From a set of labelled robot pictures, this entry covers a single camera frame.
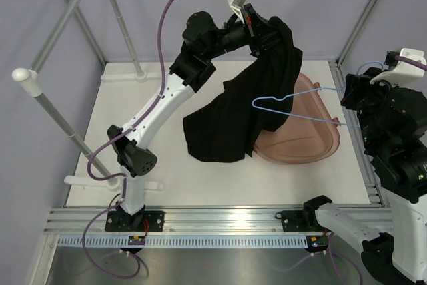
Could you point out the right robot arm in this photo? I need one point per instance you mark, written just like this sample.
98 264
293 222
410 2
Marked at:
392 120

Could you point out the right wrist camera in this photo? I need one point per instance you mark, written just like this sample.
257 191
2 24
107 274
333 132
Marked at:
405 66

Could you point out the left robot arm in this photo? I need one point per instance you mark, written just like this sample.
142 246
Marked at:
202 42

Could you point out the aluminium mounting rail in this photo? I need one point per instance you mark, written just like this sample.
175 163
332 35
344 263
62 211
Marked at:
213 221

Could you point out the pink plastic basin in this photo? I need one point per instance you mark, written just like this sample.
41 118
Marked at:
301 141

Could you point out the black shirt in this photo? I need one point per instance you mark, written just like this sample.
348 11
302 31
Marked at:
226 129

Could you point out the white slotted cable duct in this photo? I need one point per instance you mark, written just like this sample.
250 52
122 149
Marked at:
185 241

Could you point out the light blue wire hanger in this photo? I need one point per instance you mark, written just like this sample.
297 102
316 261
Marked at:
293 96

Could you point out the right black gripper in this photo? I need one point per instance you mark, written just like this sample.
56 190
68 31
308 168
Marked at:
357 87

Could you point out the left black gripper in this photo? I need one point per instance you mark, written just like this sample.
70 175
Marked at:
261 33

